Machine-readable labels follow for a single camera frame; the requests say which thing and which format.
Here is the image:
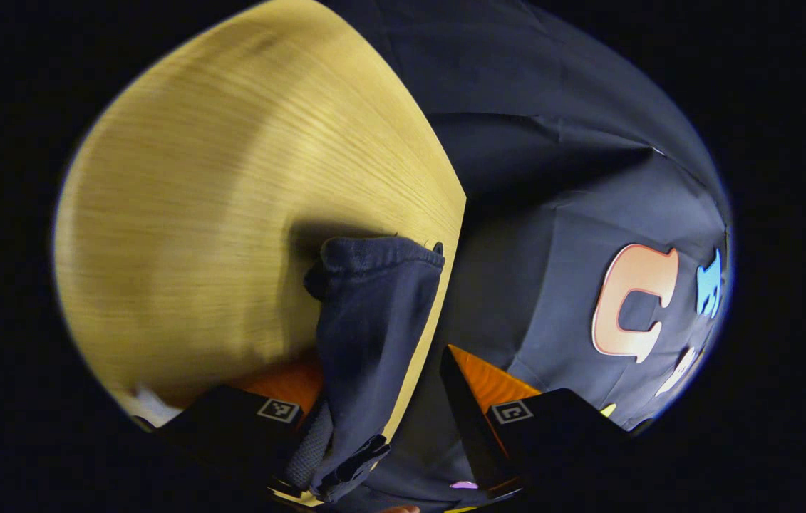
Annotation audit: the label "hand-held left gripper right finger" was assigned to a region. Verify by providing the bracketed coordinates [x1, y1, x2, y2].
[440, 344, 631, 492]

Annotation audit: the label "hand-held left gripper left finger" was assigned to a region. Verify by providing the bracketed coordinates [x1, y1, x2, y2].
[160, 356, 332, 498]

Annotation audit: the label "black jeans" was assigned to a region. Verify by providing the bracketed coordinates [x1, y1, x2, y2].
[303, 235, 446, 504]

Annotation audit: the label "black backdrop cloth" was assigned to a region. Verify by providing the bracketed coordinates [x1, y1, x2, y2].
[324, 0, 735, 510]

